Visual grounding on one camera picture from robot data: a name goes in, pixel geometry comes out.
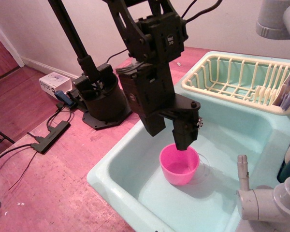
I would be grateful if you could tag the pink plastic cup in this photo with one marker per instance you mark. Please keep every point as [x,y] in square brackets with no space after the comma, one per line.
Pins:
[179,166]

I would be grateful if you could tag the cream dish drying rack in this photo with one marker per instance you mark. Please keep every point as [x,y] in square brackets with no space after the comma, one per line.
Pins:
[251,81]

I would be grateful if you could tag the blue clamp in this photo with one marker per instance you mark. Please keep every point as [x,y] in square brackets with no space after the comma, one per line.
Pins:
[60,95]

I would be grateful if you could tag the white cardboard box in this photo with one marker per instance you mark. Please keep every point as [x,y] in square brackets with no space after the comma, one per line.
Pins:
[54,82]

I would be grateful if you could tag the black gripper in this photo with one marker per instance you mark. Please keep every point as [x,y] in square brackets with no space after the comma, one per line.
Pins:
[150,93]

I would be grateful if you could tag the teal toy sink basin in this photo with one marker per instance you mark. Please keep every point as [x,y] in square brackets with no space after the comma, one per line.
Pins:
[130,179]

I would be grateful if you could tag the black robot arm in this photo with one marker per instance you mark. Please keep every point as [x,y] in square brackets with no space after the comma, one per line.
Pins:
[158,38]

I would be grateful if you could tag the grey toy faucet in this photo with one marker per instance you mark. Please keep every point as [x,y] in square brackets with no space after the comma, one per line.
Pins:
[263,209]

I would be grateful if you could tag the black usb hub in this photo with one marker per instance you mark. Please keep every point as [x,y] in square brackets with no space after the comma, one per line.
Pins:
[44,143]

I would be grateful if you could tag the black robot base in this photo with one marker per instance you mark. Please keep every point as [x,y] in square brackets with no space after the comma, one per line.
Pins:
[103,108]

